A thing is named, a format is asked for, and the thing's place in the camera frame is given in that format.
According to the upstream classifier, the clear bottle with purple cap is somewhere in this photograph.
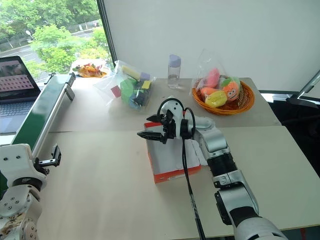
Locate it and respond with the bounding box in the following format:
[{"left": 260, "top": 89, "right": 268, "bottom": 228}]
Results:
[{"left": 167, "top": 54, "right": 182, "bottom": 90}]

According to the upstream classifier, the green conveyor belt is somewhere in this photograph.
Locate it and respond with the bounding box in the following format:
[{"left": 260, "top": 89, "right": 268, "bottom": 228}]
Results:
[{"left": 11, "top": 71, "right": 77, "bottom": 157}]

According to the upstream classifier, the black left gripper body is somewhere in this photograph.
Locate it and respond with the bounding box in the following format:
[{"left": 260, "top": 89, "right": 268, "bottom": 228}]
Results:
[{"left": 33, "top": 157, "right": 55, "bottom": 176}]

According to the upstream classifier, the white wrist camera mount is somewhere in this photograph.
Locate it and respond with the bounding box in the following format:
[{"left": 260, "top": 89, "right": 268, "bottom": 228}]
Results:
[
  {"left": 159, "top": 101, "right": 186, "bottom": 140},
  {"left": 0, "top": 143, "right": 49, "bottom": 186}
]

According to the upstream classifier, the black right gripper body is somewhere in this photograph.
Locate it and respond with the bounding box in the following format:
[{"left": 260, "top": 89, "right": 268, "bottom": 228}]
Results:
[{"left": 159, "top": 109, "right": 177, "bottom": 146}]

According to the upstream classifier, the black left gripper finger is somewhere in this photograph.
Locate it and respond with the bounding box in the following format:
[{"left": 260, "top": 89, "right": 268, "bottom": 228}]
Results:
[
  {"left": 50, "top": 143, "right": 60, "bottom": 161},
  {"left": 54, "top": 147, "right": 63, "bottom": 168}
]

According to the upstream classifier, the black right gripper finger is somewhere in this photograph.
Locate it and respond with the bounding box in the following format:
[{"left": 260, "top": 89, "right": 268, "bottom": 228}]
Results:
[
  {"left": 146, "top": 114, "right": 166, "bottom": 125},
  {"left": 136, "top": 130, "right": 165, "bottom": 144}
]

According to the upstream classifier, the orange plush carrot with face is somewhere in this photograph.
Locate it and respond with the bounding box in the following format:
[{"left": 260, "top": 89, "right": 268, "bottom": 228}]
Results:
[{"left": 222, "top": 77, "right": 241, "bottom": 102}]

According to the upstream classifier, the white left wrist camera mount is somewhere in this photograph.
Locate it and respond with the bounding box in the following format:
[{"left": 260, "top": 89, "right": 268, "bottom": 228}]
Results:
[{"left": 0, "top": 143, "right": 49, "bottom": 186}]

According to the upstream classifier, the open grey laptop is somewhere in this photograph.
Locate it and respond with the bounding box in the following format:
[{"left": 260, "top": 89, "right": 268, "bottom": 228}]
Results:
[{"left": 0, "top": 55, "right": 42, "bottom": 136}]

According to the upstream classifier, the blue toy block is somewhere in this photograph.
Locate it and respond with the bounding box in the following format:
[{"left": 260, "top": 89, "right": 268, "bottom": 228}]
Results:
[{"left": 128, "top": 98, "right": 141, "bottom": 110}]

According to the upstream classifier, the clear bag of plush toys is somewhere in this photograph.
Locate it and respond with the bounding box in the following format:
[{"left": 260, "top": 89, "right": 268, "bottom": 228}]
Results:
[{"left": 194, "top": 48, "right": 243, "bottom": 109}]

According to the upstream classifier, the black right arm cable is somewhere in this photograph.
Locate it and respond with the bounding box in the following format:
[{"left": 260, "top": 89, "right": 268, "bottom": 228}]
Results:
[{"left": 156, "top": 97, "right": 207, "bottom": 240}]

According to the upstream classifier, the white and orange box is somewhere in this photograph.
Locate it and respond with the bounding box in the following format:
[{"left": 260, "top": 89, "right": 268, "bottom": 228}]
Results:
[{"left": 143, "top": 121, "right": 203, "bottom": 185}]

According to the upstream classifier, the pink plush toy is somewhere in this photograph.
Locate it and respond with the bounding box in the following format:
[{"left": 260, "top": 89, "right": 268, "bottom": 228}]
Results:
[{"left": 203, "top": 67, "right": 221, "bottom": 89}]

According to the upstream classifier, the small orange plush toy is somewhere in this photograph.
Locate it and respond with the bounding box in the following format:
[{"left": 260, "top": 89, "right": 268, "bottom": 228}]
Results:
[{"left": 199, "top": 86, "right": 219, "bottom": 97}]

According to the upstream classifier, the orange woven basket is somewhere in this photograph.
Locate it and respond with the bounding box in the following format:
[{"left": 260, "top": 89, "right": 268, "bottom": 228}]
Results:
[{"left": 191, "top": 79, "right": 256, "bottom": 116}]

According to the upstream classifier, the green toy block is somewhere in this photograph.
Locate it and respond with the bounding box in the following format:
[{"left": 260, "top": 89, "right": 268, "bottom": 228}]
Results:
[{"left": 119, "top": 79, "right": 138, "bottom": 101}]

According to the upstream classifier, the black and silver stand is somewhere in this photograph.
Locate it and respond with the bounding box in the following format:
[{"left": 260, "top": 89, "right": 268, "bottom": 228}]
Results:
[{"left": 285, "top": 69, "right": 320, "bottom": 109}]

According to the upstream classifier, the magenta square block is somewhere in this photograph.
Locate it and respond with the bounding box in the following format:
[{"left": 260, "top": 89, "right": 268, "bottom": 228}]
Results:
[{"left": 110, "top": 85, "right": 122, "bottom": 99}]

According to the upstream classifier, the yellow plush toy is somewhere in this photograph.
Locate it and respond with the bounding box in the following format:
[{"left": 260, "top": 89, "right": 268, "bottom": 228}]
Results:
[{"left": 204, "top": 89, "right": 228, "bottom": 109}]

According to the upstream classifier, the black window frame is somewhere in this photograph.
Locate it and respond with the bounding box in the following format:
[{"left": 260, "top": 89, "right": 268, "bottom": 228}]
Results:
[{"left": 95, "top": 0, "right": 118, "bottom": 69}]

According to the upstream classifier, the yellow cylinder block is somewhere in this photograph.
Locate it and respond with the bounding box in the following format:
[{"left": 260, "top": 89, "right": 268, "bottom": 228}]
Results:
[{"left": 121, "top": 65, "right": 141, "bottom": 81}]

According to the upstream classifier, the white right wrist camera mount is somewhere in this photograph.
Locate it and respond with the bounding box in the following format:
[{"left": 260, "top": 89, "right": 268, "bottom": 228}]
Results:
[{"left": 159, "top": 101, "right": 186, "bottom": 140}]

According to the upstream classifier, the clear bag of toy blocks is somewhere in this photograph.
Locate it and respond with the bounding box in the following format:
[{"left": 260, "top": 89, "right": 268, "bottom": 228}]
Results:
[{"left": 92, "top": 59, "right": 157, "bottom": 111}]

